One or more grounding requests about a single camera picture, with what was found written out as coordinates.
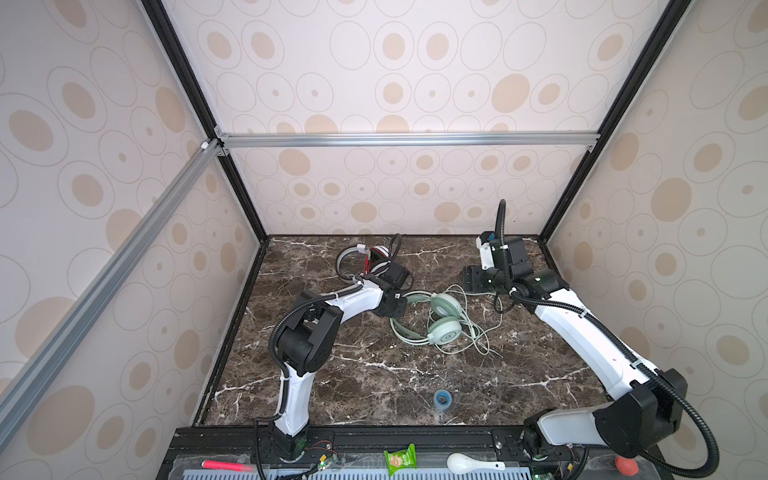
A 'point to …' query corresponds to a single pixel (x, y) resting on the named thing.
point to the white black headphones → (379, 256)
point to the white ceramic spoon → (459, 463)
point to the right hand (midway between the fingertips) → (473, 271)
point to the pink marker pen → (211, 464)
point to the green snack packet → (402, 458)
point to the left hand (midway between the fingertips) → (406, 306)
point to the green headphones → (444, 329)
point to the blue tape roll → (442, 399)
